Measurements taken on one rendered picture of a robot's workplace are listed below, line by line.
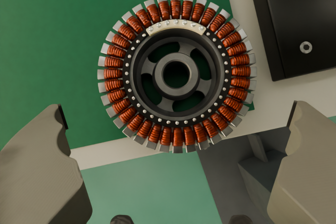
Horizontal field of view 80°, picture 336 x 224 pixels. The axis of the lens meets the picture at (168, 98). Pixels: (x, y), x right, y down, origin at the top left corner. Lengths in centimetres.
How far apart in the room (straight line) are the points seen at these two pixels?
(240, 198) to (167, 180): 33
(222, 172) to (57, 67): 87
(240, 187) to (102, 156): 88
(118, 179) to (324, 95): 91
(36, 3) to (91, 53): 7
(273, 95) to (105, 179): 91
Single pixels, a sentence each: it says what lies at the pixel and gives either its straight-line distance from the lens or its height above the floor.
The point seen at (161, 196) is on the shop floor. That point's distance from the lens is 101.
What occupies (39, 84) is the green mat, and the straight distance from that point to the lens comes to 21.
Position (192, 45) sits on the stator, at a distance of 17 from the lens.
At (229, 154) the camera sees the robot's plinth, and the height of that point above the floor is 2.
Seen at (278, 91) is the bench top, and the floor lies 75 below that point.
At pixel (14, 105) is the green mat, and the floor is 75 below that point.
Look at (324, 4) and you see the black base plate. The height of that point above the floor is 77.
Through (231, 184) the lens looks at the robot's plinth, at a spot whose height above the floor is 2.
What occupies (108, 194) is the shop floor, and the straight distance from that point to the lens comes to 105.
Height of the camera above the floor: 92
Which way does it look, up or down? 88 degrees down
